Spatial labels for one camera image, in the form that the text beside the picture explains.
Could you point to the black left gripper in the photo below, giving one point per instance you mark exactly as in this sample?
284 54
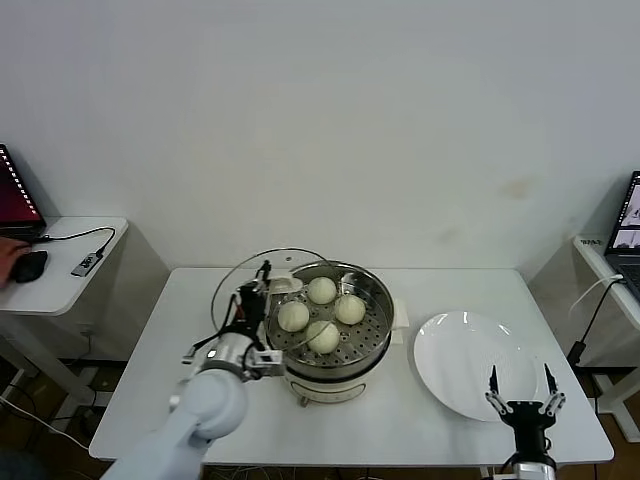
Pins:
251 306

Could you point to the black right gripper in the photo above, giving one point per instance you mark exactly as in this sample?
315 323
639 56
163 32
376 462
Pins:
530 420

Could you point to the round glass pot lid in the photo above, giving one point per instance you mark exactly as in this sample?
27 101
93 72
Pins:
285 284

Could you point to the white steamed baozi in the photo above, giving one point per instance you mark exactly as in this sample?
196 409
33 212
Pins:
293 316
322 337
321 290
349 309

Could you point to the stainless steel steamer pot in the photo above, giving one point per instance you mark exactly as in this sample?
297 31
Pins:
325 387

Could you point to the person's bare hand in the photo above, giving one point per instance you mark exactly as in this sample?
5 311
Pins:
6 260

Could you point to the white round plate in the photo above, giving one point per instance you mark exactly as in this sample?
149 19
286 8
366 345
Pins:
450 360

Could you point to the grey usb hub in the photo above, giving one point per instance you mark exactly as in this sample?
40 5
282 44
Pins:
84 265

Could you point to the white side table with hub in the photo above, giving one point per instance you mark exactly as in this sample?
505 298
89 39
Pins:
65 290

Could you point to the grey laptop with image windows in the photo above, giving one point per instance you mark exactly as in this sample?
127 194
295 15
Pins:
625 220

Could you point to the black computer mouse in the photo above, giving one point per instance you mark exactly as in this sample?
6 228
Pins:
30 265

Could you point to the white floor power strip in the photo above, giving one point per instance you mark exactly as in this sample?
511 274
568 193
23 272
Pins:
62 425

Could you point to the black laptop with dark screen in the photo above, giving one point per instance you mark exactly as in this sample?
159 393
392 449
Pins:
15 200

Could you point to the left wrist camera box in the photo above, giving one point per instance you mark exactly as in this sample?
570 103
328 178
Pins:
267 359

